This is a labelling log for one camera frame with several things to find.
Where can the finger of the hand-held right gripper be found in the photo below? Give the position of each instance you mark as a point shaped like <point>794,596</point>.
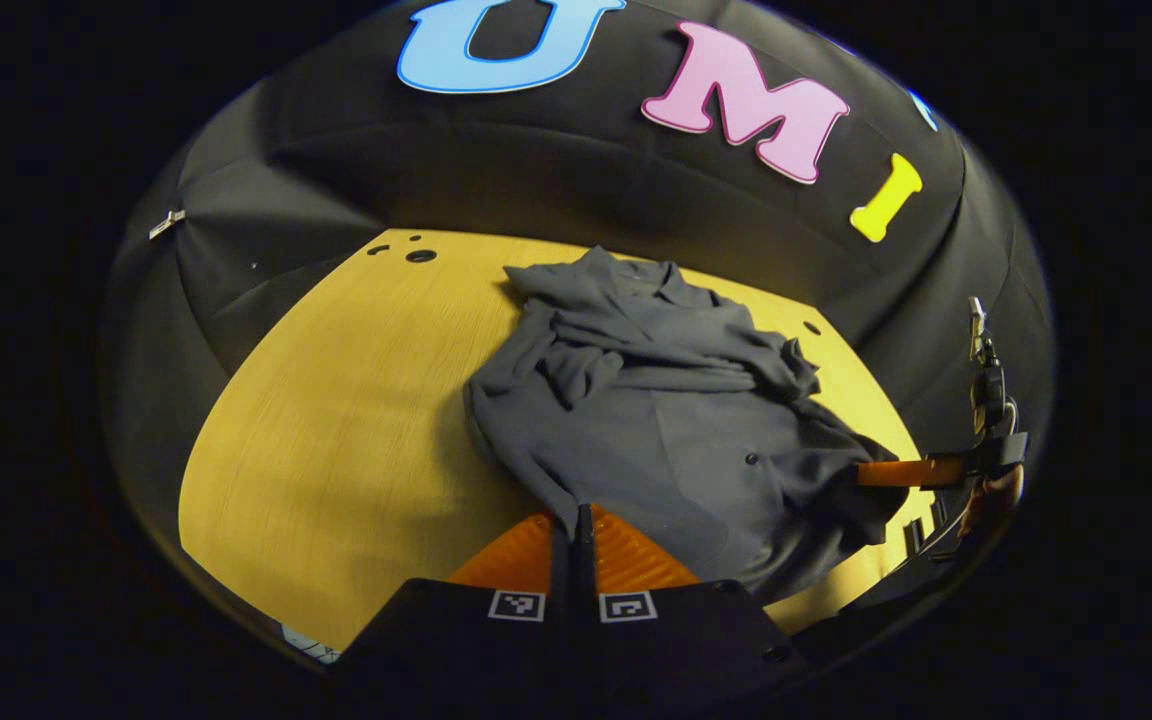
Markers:
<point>911,472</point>

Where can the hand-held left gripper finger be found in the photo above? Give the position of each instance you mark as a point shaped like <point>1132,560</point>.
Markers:
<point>586,560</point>
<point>563,560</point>

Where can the grey polo shirt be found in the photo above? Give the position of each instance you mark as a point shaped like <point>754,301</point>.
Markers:
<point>676,440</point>

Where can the black table clamp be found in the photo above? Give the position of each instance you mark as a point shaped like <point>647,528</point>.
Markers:
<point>924,538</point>

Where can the metal cloth clip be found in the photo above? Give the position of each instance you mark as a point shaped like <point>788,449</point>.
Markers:
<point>977,325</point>

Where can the black backdrop cloth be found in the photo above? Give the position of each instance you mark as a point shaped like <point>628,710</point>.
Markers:
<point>536,160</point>

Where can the white cloth clip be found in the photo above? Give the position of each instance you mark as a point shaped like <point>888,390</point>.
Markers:
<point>167,222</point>

